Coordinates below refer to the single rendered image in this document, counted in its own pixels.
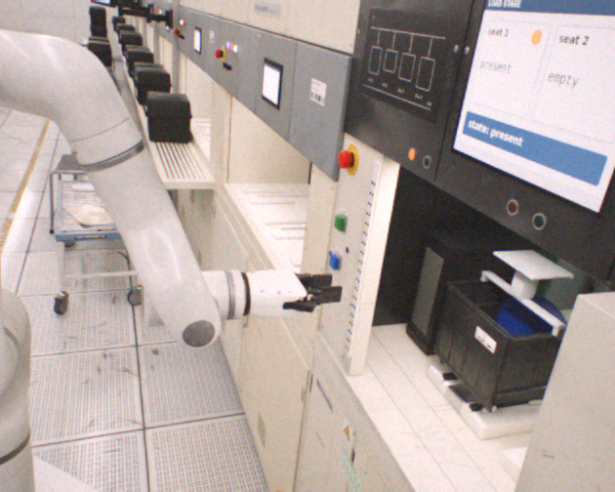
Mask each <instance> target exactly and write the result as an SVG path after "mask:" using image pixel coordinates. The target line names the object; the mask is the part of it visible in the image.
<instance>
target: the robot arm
mask: <svg viewBox="0 0 615 492"><path fill-rule="evenodd" d="M0 107H3V108H8V109H11V110H16V111H17V112H20V113H26V114H30V115H36V116H41V117H45V118H49V119H50V120H51V121H53V122H54V123H55V124H56V125H57V126H59V128H60V129H61V132H62V134H63V136H64V138H65V140H66V142H67V144H69V145H70V147H71V149H72V151H73V153H74V155H75V157H76V159H77V161H78V163H79V164H81V166H82V168H83V170H84V172H85V173H86V176H87V178H88V180H89V182H90V183H91V185H92V187H93V188H94V189H95V190H96V192H97V194H98V196H99V197H100V200H101V202H102V204H103V206H104V208H105V210H106V211H107V213H109V215H110V216H111V217H112V219H113V221H114V222H115V225H116V227H117V229H118V231H119V233H120V235H121V237H122V239H123V242H124V244H125V247H127V250H128V252H129V256H130V258H131V261H132V263H133V266H134V268H135V270H136V273H137V275H138V277H139V279H140V282H141V284H142V313H143V322H144V325H145V326H146V327H158V326H166V328H167V330H168V331H169V333H170V334H171V336H172V337H173V338H174V339H175V340H176V341H177V342H178V343H180V344H181V345H183V346H184V347H186V348H188V349H204V348H206V347H208V346H210V345H211V344H213V343H214V342H215V341H216V340H217V338H218V336H219V334H220V330H221V320H231V319H241V318H242V316H246V315H249V316H252V317H262V318H284V317H300V316H304V315H305V312H310V313H313V312H314V310H315V308H316V307H317V306H321V304H334V303H340V302H341V300H342V294H343V286H342V285H335V286H331V284H332V277H333V275H332V274H331V273H326V274H313V275H312V276H311V274H309V273H306V274H300V273H295V272H293V271H291V270H290V269H270V270H260V271H253V272H247V273H246V272H240V271H239V270H238V269H230V270H216V271H201V269H200V266H199V264H198V262H197V260H195V258H194V254H193V252H192V250H191V247H190V245H189V242H188V240H187V238H186V235H185V231H184V229H183V226H182V224H181V220H180V218H179V216H178V213H177V211H176V208H175V206H174V204H173V201H171V199H170V197H169V195H168V192H167V190H166V187H165V185H164V184H163V181H162V179H161V177H160V175H159V173H158V171H157V169H156V166H155V164H154V161H152V159H151V157H150V155H149V153H148V151H147V149H146V146H145V144H144V141H143V138H142V136H141V134H140V132H139V130H137V128H136V126H135V124H134V122H133V120H132V116H131V114H130V112H129V110H128V108H127V106H126V104H124V103H123V101H122V98H121V96H120V94H119V92H118V90H117V88H116V86H115V84H114V81H112V79H111V77H110V75H109V73H108V72H107V70H106V68H105V67H104V65H103V63H102V62H100V61H99V59H98V58H97V57H96V56H94V55H93V53H92V52H91V51H88V50H87V49H86V48H84V47H82V46H80V45H77V43H75V42H72V41H69V40H64V39H60V38H56V37H53V36H49V35H40V34H29V33H24V32H17V31H7V30H0ZM309 288H310V289H309ZM308 294H313V295H312V296H311V298H310V301H308ZM300 298H304V300H303V301H300ZM30 352H31V326H30V320H29V315H28V312H27V309H26V307H25V306H24V305H23V303H22V302H21V300H20V299H19V297H18V296H16V295H15V293H14V292H13V291H10V290H8V289H6V288H3V287H2V284H1V254H0V492H55V491H53V490H52V489H51V488H50V487H49V485H48V486H47V484H46V483H44V482H42V481H38V480H35V479H34V471H33V464H34V462H32V461H33V452H32V443H31V433H30V423H29V415H28V401H29V384H30Z"/></svg>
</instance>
